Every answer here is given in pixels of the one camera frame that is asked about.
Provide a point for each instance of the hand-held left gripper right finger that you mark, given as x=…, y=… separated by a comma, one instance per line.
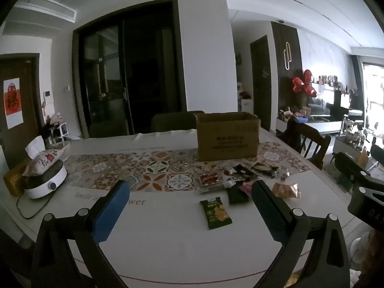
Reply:
x=268, y=211

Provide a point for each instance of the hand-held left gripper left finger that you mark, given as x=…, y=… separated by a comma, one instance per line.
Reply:
x=111, y=207

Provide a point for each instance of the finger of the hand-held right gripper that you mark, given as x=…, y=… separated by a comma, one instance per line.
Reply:
x=351, y=163

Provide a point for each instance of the green snack packet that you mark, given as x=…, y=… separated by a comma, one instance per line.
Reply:
x=216, y=214

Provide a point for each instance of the brown cardboard box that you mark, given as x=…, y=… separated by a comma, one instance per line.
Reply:
x=228, y=138

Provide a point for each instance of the orange snack packet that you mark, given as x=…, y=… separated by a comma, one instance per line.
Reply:
x=285, y=190

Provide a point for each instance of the pink snack packet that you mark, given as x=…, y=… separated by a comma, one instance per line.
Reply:
x=246, y=189

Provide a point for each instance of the dark green packet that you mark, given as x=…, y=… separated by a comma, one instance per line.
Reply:
x=237, y=196

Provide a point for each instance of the silver snack wrapper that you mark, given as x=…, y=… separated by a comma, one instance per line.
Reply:
x=282, y=174

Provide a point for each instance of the dark wooden chair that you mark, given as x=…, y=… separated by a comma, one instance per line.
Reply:
x=313, y=144

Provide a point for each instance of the dark brown snack packet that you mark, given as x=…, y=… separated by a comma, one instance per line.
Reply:
x=264, y=168

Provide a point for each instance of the white low cabinet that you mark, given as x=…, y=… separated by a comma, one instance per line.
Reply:
x=324, y=127

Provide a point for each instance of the black snack packet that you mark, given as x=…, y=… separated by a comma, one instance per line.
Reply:
x=244, y=172

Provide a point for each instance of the patterned table runner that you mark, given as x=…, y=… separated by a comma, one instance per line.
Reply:
x=156, y=171

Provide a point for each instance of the grey sofa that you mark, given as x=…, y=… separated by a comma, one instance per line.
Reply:
x=318, y=106

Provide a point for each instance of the red snack packet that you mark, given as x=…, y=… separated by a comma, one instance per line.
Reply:
x=211, y=178

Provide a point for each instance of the white electric cooker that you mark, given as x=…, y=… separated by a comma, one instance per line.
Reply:
x=48, y=183

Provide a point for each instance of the white printed tablecloth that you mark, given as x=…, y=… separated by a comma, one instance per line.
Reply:
x=168, y=246

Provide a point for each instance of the dark garment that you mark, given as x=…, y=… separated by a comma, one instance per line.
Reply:
x=289, y=132

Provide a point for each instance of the pile of small decorations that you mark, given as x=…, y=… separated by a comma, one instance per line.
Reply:
x=295, y=114

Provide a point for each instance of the white round basket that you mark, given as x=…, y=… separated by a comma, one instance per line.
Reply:
x=61, y=148

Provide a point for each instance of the floral tissue box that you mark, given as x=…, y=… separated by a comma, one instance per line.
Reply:
x=42, y=159

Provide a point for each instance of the row of shelf ornaments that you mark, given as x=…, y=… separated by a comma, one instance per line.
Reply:
x=327, y=81

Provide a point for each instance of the white cube shelf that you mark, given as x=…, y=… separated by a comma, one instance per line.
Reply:
x=64, y=129

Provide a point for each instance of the red balloons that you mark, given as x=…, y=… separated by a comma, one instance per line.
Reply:
x=306, y=81

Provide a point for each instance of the yellow-brown box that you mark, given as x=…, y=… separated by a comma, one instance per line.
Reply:
x=13, y=181

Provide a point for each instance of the plush toy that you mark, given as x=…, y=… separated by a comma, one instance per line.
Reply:
x=55, y=118

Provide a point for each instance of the dark upholstered chair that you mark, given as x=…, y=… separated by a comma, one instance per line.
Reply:
x=174, y=121

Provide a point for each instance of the brown wooden door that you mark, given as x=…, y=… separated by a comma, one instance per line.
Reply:
x=28, y=132

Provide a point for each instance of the dark hallway door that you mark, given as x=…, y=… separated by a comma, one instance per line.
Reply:
x=260, y=84

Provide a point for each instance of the dark sliding glass door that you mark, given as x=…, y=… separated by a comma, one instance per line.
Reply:
x=150, y=75

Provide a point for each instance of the red and white door poster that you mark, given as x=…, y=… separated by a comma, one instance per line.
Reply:
x=12, y=102

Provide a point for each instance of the ceiling air vent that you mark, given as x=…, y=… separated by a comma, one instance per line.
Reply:
x=45, y=7

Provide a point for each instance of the dark slatted wall panel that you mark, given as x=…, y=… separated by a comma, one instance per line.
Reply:
x=295, y=51

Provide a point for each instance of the loop-shaped wall light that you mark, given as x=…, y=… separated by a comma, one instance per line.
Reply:
x=287, y=55

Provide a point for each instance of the wall intercom panel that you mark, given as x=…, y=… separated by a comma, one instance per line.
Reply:
x=47, y=97

